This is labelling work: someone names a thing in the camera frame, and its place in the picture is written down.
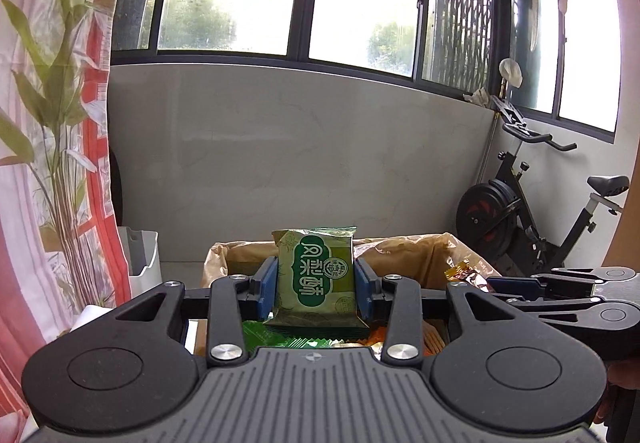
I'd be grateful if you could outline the white plastic bin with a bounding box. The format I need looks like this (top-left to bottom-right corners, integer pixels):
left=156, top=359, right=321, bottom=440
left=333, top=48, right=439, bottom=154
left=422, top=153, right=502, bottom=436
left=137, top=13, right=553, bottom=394
left=118, top=226, right=163, bottom=297

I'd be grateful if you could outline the brown taped cardboard box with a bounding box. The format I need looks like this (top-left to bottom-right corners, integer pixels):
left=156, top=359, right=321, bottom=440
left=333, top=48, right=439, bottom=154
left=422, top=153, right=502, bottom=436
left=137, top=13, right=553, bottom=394
left=202, top=229, right=499, bottom=338

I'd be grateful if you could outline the orange snack bag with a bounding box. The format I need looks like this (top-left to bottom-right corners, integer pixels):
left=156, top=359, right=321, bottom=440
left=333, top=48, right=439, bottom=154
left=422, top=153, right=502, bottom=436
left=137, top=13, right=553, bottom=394
left=362, top=321, right=446, bottom=357

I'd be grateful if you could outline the green bamboo plant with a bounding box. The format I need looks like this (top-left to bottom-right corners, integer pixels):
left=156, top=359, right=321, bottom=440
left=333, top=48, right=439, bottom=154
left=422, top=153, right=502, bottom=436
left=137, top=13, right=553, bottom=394
left=1, top=0, right=129, bottom=314

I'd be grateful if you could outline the small green pastry packet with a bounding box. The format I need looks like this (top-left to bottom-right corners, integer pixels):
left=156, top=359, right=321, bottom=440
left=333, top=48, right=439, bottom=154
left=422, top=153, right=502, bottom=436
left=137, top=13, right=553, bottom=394
left=270, top=226, right=367, bottom=328

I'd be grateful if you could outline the gold red candy packet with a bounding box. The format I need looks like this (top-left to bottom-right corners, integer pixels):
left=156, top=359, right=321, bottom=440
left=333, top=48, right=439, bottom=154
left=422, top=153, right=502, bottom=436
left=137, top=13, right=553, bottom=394
left=445, top=260, right=498, bottom=293

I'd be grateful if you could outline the black exercise bike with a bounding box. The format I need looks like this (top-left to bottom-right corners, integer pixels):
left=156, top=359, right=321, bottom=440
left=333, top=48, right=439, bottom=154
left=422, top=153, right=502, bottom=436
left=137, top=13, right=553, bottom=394
left=444, top=100, right=631, bottom=267

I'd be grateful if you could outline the red white printed curtain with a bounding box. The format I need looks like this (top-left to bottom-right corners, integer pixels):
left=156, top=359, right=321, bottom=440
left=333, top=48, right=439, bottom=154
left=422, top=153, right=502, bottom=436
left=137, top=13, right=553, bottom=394
left=1, top=0, right=131, bottom=442

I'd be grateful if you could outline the green chip bag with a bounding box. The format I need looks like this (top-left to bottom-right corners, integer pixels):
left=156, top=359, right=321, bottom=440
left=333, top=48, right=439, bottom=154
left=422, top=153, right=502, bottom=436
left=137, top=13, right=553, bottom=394
left=242, top=321, right=371, bottom=352

